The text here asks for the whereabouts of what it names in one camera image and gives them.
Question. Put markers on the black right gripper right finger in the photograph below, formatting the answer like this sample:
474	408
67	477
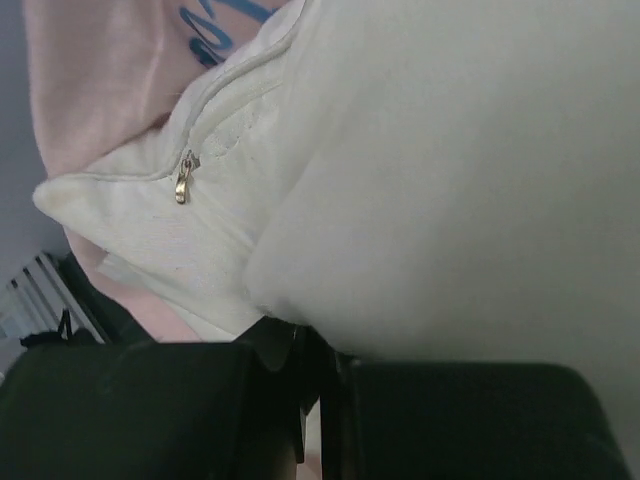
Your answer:
457	420

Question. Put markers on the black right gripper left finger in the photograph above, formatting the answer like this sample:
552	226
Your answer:
224	410

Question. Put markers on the white pillow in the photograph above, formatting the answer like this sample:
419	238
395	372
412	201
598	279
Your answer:
457	178

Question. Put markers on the pink purple printed pillowcase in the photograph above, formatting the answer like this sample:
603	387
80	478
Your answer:
120	92

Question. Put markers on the gold pillow zipper pull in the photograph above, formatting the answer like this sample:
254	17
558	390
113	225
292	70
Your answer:
187	165

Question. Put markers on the left aluminium rail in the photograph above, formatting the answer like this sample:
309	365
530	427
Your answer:
35	298

